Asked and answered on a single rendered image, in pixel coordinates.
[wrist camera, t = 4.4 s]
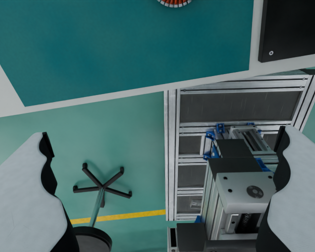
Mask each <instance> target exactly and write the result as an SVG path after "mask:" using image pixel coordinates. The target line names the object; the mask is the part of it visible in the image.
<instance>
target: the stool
mask: <svg viewBox="0 0 315 252"><path fill-rule="evenodd" d="M87 167H88V165H87V163H83V164H82V171H83V172H84V173H85V174H86V175H87V176H88V177H89V178H90V179H91V180H92V181H93V182H94V183H95V184H96V185H97V186H94V187H85V188H78V186H77V185H74V186H73V193H83V192H92V191H99V192H98V195H97V199H96V202H95V205H94V209H93V212H92V215H91V219H90V222H89V225H88V226H77V227H73V230H74V233H75V236H76V239H77V242H78V245H79V252H110V251H111V249H112V243H113V242H112V239H111V238H110V236H109V235H108V234H107V233H106V232H104V231H102V230H101V229H98V228H95V224H96V220H97V217H98V213H99V209H100V208H104V206H105V191H106V192H109V193H112V194H115V195H118V196H122V197H125V198H128V199H130V198H131V197H132V191H129V192H128V194H127V193H124V192H121V191H118V190H115V189H112V188H109V187H108V186H109V185H111V184H112V183H113V182H114V181H116V180H117V179H118V178H119V177H121V176H122V175H123V174H124V167H121V168H120V171H119V172H118V173H117V174H116V175H114V176H113V177H112V178H111V179H110V180H108V181H107V182H106V183H105V184H102V183H101V182H100V181H99V180H98V179H97V178H96V177H95V176H94V175H93V174H92V173H91V172H90V171H89V170H88V169H87Z"/></svg>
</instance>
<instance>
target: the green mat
mask: <svg viewBox="0 0 315 252"><path fill-rule="evenodd" d="M253 8H254V0H191V2H190V3H187V4H186V5H183V6H181V7H178V6H177V7H169V4H168V6H165V2H164V4H161V0H160V2H159V1H157V0H0V66H1V67H2V69H3V71H4V73H5V74H6V76H7V78H8V79H9V81H10V83H11V84H12V86H13V88H14V90H15V91H16V93H17V95H18V96H19V98H20V100H21V102H22V103H23V105H24V107H29V106H35V105H41V104H47V103H53V102H59V101H66V100H72V99H78V98H84V97H90V96H96V95H102V94H108V93H114V92H120V91H126V90H133V89H139V88H145V87H151V86H157V85H163V84H169V83H175V82H181V81H187V80H193V79H200V78H206V77H212V76H218V75H224V74H230V73H236V72H242V71H248V70H249V64H250V50H251V36H252V22H253Z"/></svg>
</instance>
